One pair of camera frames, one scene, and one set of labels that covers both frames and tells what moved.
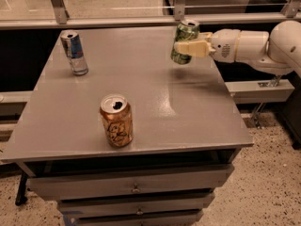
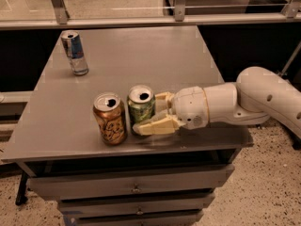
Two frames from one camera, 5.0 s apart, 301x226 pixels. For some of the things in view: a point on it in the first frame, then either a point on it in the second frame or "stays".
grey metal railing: x=292 y=13 stays
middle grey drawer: x=160 y=202 stays
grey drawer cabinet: x=187 y=125 stays
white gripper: x=223 y=45 to x=189 y=106
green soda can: x=186 y=29 to x=141 y=104
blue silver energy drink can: x=71 y=42 stays
